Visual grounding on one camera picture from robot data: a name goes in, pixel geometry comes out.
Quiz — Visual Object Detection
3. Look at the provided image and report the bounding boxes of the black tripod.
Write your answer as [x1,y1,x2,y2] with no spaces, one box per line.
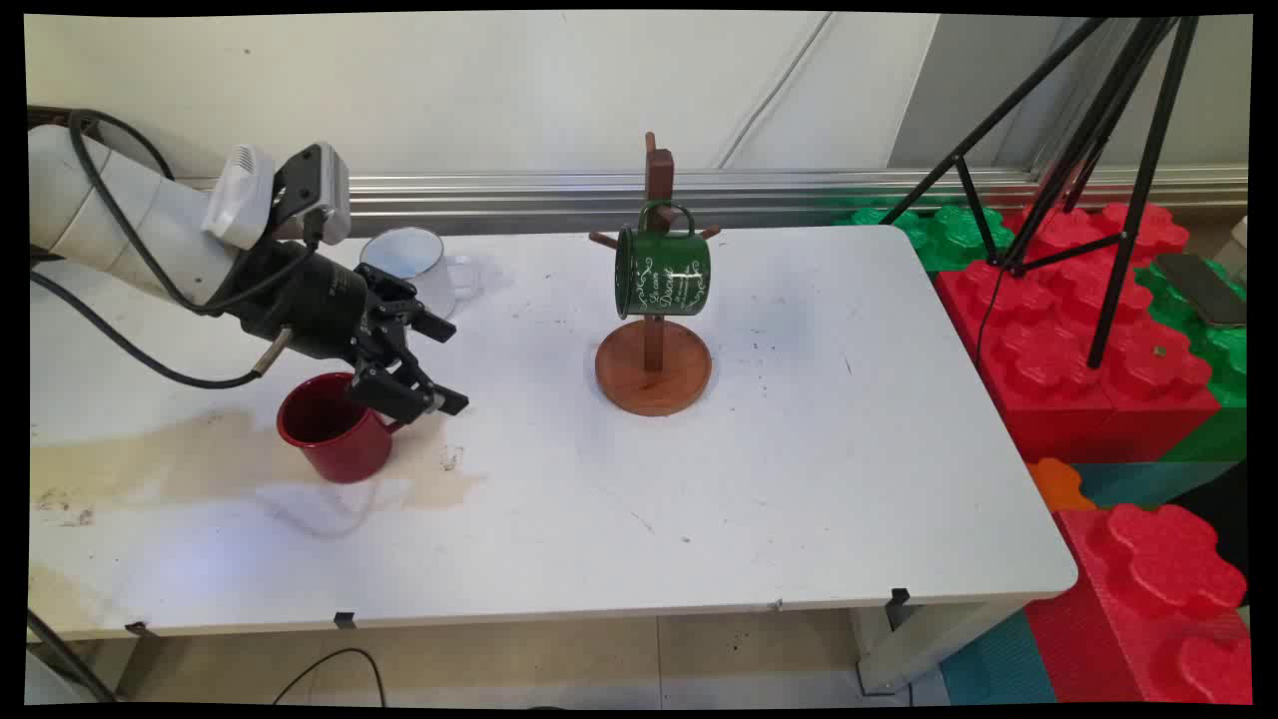
[879,15,1200,371]

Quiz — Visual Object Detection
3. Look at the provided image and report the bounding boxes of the white enamel mug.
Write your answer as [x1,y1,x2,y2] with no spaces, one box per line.
[359,227,482,322]

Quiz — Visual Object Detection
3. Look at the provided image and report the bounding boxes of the white table leg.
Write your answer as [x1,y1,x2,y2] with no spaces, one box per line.
[849,597,1029,696]

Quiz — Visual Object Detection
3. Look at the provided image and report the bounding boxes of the aluminium wall rail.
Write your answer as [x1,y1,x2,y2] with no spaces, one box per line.
[175,167,1249,239]

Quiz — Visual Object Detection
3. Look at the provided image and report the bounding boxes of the red enamel mug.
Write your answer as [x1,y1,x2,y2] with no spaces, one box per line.
[277,372,408,485]

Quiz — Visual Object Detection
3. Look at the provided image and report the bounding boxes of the black cable with connector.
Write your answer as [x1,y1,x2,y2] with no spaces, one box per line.
[27,609,119,703]

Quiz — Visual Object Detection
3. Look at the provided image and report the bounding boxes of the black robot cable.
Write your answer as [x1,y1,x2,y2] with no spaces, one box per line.
[30,110,326,390]

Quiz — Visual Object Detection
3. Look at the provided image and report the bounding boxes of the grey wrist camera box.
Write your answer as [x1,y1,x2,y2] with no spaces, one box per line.
[270,143,352,247]

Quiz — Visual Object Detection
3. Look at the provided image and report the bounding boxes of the green enamel mug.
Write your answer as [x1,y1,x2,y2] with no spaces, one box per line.
[613,200,713,321]

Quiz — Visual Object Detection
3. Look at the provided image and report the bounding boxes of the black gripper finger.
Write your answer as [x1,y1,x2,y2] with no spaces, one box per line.
[363,265,459,345]
[348,339,470,423]

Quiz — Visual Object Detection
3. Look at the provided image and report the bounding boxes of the large red foam block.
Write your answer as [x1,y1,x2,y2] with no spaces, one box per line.
[934,200,1222,464]

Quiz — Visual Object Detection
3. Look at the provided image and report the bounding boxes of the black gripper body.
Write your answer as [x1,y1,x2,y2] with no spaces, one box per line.
[213,240,402,362]

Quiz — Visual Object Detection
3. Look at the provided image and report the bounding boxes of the orange foam block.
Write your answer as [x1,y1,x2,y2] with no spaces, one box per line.
[1028,457,1097,513]

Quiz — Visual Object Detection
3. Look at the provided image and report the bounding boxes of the wooden mug tree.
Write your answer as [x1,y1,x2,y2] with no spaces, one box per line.
[587,132,722,417]

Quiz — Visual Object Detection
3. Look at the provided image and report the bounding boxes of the black smartphone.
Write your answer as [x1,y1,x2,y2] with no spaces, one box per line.
[1153,253,1248,330]

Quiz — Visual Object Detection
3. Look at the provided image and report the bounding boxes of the green foam block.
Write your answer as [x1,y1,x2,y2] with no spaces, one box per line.
[834,205,1015,274]
[1138,258,1249,463]

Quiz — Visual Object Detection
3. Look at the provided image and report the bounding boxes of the black floor cable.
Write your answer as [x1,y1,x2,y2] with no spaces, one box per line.
[273,647,388,708]

